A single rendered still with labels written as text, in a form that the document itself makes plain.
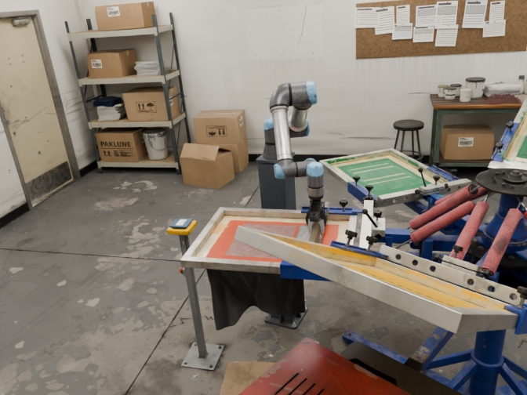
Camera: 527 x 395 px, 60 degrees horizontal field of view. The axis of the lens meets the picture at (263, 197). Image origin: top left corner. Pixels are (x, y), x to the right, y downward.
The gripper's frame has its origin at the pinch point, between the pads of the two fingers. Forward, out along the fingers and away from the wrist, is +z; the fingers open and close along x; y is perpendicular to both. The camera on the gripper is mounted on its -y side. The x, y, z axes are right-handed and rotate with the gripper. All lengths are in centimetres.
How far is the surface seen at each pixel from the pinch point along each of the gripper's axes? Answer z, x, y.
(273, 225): 5.3, 25.8, 16.3
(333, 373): -10, -19, -99
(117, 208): 101, 260, 218
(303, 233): 4.5, 8.1, 7.7
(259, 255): 5.3, 25.6, -15.5
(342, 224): 5.3, -10.7, 20.7
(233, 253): 5.3, 38.9, -14.9
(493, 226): -9, -78, -3
